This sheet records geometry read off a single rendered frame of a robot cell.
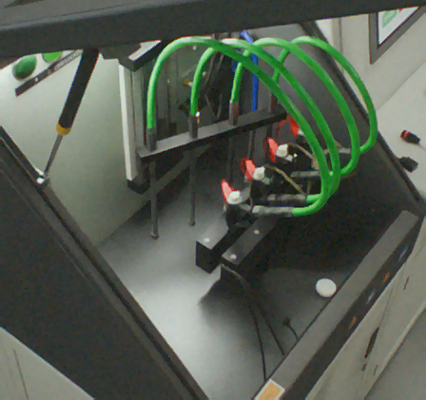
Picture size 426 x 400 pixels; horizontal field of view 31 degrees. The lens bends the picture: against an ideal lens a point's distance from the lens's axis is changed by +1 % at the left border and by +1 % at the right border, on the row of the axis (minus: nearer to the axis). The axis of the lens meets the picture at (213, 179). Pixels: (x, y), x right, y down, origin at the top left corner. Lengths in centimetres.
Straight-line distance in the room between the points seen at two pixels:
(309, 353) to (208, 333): 24
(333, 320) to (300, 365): 11
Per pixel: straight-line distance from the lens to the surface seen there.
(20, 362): 168
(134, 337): 118
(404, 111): 181
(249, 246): 147
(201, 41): 121
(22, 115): 128
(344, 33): 157
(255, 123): 154
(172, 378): 121
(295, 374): 136
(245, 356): 151
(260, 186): 145
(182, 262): 163
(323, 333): 141
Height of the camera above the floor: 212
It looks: 46 degrees down
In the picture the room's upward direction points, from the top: 3 degrees clockwise
